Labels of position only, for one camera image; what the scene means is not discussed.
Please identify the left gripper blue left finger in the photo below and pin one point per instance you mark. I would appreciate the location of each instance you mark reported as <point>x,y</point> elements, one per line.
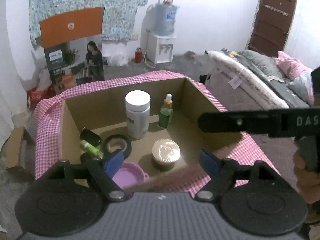
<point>101,173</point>

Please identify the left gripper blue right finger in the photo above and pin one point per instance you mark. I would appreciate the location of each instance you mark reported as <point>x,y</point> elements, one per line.
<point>222,177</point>

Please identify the black tape roll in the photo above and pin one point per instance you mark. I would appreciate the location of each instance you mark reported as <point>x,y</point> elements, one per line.
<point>117,144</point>

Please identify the green lip balm tube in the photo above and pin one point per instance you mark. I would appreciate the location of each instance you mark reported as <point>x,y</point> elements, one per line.
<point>91,149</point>

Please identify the purple round lid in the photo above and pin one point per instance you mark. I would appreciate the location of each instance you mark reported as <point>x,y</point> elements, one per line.
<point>130,174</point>

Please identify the black oval case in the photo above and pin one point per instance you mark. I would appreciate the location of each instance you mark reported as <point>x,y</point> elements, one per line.
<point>90,137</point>

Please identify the gold lid dark jar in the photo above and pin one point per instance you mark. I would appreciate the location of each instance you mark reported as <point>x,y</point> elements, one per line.
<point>165,153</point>

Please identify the white supplement bottle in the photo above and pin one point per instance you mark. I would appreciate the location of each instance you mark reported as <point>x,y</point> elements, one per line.
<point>137,105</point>

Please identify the green dropper bottle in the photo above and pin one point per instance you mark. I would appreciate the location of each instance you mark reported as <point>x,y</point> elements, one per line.
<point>166,112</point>

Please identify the person's right hand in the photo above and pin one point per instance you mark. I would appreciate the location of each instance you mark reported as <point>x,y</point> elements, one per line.
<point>307,182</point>

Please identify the pink pillow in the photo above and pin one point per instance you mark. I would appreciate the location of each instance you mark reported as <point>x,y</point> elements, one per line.
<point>299,76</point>

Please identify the brown cardboard box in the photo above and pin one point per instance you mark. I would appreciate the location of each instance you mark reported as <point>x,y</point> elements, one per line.
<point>104,113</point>

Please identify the pink checkered tablecloth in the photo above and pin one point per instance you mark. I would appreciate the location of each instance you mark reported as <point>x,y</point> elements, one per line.
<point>48,113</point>

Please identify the bed with grey mattress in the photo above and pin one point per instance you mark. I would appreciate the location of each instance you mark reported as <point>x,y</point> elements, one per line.
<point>269,92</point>

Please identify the small cardboard box on floor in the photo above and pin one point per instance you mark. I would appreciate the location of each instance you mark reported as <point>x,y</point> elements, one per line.
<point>20,153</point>

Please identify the red snack package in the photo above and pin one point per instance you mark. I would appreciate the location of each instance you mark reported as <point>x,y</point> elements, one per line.
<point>34,96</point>

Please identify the red thermos bottle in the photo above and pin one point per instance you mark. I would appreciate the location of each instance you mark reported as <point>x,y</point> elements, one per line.
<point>138,55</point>

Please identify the white water dispenser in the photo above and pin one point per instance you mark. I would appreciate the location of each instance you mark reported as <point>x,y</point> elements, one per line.
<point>160,49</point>

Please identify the brown wooden door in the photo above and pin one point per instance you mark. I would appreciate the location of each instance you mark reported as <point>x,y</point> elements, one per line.
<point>271,26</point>

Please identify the white curtain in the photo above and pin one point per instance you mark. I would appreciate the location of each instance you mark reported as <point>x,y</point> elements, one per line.
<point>13,95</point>

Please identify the orange Philips box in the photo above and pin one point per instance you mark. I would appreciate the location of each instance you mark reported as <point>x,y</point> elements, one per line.
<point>64,38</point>

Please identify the blue water jug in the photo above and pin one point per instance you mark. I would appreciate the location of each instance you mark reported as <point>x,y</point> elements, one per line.
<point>165,19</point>

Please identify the floral blue hanging cloth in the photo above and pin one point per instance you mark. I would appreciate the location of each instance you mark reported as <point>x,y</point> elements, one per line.
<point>118,19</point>

